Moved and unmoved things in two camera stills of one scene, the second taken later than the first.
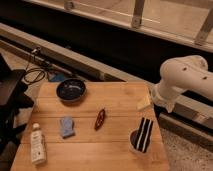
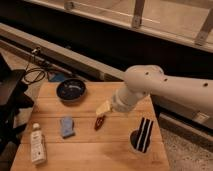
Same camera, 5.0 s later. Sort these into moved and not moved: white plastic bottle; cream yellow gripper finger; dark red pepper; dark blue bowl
Moved: cream yellow gripper finger
Not moved: dark red pepper; white plastic bottle; dark blue bowl
